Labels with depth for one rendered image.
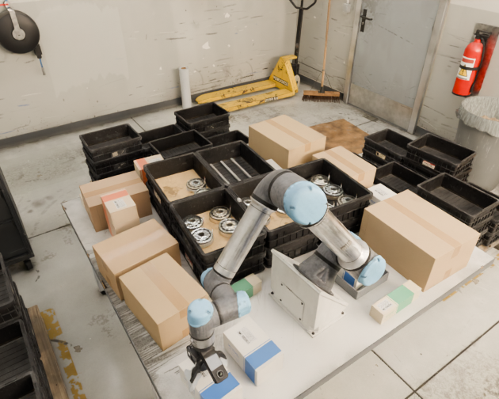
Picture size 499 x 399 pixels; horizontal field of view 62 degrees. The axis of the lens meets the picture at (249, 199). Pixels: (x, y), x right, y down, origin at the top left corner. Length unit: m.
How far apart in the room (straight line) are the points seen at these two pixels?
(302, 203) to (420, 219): 0.96
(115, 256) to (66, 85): 3.23
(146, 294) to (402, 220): 1.15
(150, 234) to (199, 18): 3.67
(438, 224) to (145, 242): 1.30
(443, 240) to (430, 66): 2.94
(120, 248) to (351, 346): 1.02
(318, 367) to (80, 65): 3.96
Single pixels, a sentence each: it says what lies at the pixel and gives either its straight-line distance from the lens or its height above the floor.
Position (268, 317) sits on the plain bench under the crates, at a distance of 1.74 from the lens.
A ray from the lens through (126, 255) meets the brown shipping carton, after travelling 1.82.
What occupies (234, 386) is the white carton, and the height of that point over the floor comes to 0.79.
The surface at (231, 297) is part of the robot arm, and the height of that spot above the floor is 1.10.
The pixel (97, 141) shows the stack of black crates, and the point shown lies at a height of 0.51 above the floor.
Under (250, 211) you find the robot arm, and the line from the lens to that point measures 1.30.
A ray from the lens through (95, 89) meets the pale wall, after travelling 4.93.
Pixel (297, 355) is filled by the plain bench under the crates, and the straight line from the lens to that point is 1.65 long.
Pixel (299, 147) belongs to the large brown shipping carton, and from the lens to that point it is 2.46.
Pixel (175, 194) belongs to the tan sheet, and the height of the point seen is 0.83.
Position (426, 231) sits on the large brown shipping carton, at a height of 0.90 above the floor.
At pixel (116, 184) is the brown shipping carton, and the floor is 0.86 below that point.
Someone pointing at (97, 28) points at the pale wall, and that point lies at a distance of 4.79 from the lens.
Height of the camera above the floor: 2.07
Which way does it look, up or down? 36 degrees down
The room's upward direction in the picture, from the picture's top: straight up
